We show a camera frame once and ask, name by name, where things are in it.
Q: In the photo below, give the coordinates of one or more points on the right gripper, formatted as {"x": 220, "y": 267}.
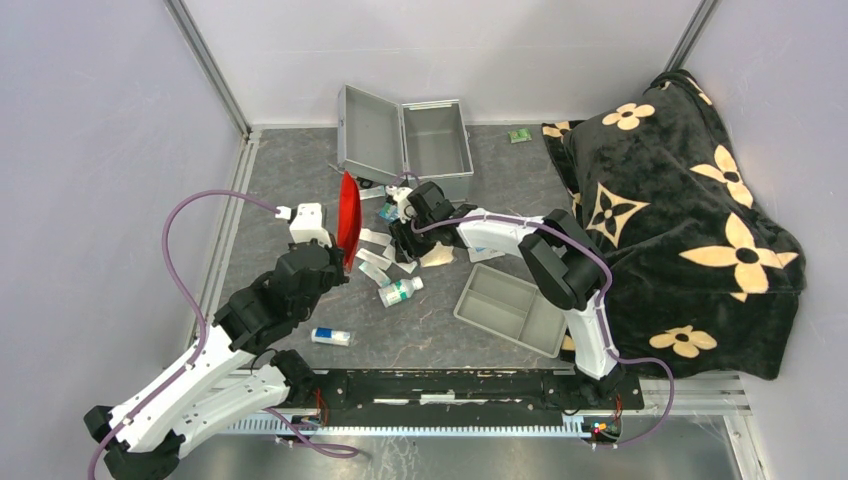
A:
{"x": 405, "y": 250}

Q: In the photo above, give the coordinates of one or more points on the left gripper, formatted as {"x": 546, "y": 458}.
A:
{"x": 339, "y": 274}

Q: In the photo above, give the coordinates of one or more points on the white bandage strip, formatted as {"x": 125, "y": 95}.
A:
{"x": 373, "y": 237}

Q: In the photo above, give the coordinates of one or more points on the red first aid pouch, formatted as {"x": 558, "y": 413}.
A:
{"x": 349, "y": 220}

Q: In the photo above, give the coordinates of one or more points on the grey metal case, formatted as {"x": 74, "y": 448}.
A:
{"x": 378, "y": 139}

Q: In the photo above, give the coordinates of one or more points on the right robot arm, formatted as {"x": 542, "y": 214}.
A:
{"x": 567, "y": 267}

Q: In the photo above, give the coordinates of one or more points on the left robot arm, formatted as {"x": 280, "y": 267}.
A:
{"x": 148, "y": 435}

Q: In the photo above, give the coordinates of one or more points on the blue cotton ball bag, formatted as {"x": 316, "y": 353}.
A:
{"x": 389, "y": 212}

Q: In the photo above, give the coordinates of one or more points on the teal wrapped swab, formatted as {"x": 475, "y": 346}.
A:
{"x": 375, "y": 274}

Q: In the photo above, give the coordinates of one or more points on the white wrapped plaster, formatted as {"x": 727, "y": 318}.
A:
{"x": 377, "y": 260}

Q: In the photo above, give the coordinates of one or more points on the white green-label bottle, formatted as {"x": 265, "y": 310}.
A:
{"x": 399, "y": 291}

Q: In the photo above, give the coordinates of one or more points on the small teal strip packet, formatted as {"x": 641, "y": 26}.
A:
{"x": 372, "y": 193}

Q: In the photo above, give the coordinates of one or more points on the white gauze packet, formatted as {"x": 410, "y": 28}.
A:
{"x": 482, "y": 254}

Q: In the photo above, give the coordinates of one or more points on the blue white small box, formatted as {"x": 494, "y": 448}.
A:
{"x": 328, "y": 336}

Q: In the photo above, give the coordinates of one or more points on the grey divider tray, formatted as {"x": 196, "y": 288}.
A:
{"x": 513, "y": 309}

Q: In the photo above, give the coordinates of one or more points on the small green packet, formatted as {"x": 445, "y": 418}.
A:
{"x": 520, "y": 135}

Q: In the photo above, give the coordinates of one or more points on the black floral blanket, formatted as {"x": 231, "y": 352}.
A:
{"x": 703, "y": 278}

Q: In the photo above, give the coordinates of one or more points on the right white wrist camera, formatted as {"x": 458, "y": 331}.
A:
{"x": 399, "y": 197}

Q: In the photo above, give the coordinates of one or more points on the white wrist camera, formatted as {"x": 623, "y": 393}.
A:
{"x": 399, "y": 197}
{"x": 306, "y": 223}

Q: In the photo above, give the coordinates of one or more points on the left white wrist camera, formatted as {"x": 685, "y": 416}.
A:
{"x": 306, "y": 223}

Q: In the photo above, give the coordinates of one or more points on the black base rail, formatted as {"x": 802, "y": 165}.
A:
{"x": 418, "y": 398}

